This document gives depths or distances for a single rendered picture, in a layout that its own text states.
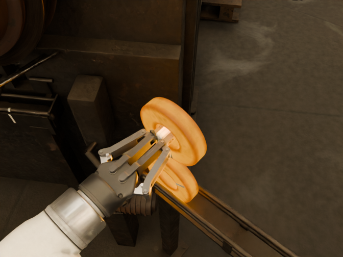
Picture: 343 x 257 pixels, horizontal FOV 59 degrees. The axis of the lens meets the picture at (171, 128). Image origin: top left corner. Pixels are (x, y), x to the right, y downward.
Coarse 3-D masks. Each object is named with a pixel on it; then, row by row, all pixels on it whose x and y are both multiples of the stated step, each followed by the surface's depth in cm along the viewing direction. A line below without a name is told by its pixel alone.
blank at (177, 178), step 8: (168, 160) 69; (168, 168) 69; (176, 168) 68; (184, 168) 68; (160, 176) 77; (168, 176) 78; (176, 176) 68; (184, 176) 68; (192, 176) 69; (168, 184) 77; (176, 184) 71; (184, 184) 68; (192, 184) 69; (176, 192) 75; (184, 192) 71; (192, 192) 70; (184, 200) 75
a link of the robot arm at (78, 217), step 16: (64, 192) 49; (80, 192) 49; (48, 208) 47; (64, 208) 46; (80, 208) 46; (96, 208) 48; (64, 224) 45; (80, 224) 46; (96, 224) 47; (80, 240) 46
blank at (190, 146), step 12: (144, 108) 58; (156, 108) 55; (168, 108) 54; (180, 108) 54; (144, 120) 62; (156, 120) 58; (168, 120) 54; (180, 120) 53; (192, 120) 54; (180, 132) 53; (192, 132) 53; (180, 144) 57; (192, 144) 54; (204, 144) 56; (180, 156) 61; (192, 156) 56
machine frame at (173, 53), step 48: (96, 0) 71; (144, 0) 70; (192, 0) 77; (48, 48) 78; (96, 48) 78; (144, 48) 78; (192, 48) 90; (144, 96) 89; (192, 96) 169; (0, 144) 124
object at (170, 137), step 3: (168, 135) 57; (171, 135) 57; (165, 138) 57; (168, 138) 57; (171, 138) 57; (174, 138) 58; (165, 141) 56; (168, 141) 56; (171, 141) 58; (165, 144) 56; (168, 144) 57; (162, 147) 56; (162, 150) 56; (168, 156) 56
